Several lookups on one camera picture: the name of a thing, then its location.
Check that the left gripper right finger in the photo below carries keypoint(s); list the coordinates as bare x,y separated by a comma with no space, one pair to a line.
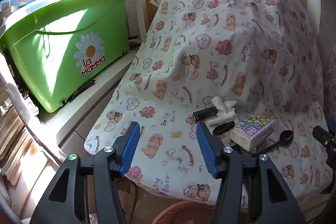
269,198

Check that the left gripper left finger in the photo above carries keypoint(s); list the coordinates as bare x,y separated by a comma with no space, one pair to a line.
66,198

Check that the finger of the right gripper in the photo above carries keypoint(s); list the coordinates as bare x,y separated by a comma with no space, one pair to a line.
327,139

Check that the black plastic spoon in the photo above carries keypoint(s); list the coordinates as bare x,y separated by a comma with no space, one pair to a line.
285,138

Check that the tissue pack purple plaid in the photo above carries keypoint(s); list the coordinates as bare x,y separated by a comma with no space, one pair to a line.
252,130

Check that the pink plastic trash basket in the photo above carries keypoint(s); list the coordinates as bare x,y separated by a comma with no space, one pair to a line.
186,212

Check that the printed cloth at right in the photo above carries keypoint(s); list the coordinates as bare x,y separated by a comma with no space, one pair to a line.
329,84

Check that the black cylinder battery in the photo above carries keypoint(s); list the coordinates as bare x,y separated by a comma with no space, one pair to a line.
201,115

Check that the teddy bear print sheet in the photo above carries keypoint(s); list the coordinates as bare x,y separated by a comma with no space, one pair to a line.
259,54

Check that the green plastic storage box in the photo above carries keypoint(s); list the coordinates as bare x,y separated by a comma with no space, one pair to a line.
59,45

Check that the books on shelf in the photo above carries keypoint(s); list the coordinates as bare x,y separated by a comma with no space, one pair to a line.
5,4

